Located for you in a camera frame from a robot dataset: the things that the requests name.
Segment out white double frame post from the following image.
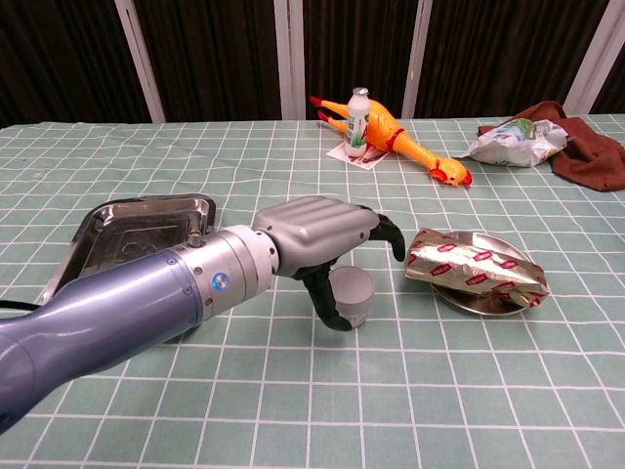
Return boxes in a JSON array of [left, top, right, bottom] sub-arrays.
[[272, 0, 307, 121]]

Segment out small white jar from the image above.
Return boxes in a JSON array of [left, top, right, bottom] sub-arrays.
[[327, 266, 376, 329]]

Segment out white red printed card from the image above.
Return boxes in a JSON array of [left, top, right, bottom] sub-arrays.
[[325, 141, 390, 171]]

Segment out brown cloth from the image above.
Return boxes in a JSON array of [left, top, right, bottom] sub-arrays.
[[477, 100, 625, 192]]

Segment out dark pleated curtain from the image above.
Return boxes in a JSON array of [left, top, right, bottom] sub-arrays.
[[0, 0, 625, 129]]

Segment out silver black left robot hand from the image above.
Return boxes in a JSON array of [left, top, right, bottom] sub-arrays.
[[251, 194, 406, 332]]

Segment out crumpled white green snack bag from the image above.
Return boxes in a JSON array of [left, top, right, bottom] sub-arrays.
[[466, 116, 570, 169]]

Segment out rectangular steel tray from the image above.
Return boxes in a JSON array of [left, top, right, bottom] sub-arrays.
[[41, 192, 218, 304]]

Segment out gold foil snack bag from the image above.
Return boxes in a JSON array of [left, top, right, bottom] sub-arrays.
[[403, 227, 548, 310]]

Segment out white drink bottle green label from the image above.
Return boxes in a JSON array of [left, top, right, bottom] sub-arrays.
[[343, 86, 371, 158]]

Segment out green checked tablecloth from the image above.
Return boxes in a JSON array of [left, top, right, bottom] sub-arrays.
[[0, 114, 625, 469]]

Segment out yellow rubber chicken toy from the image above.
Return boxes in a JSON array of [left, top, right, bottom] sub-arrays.
[[309, 95, 475, 189]]

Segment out round steel plate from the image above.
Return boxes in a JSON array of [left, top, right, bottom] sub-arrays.
[[429, 231, 541, 318]]

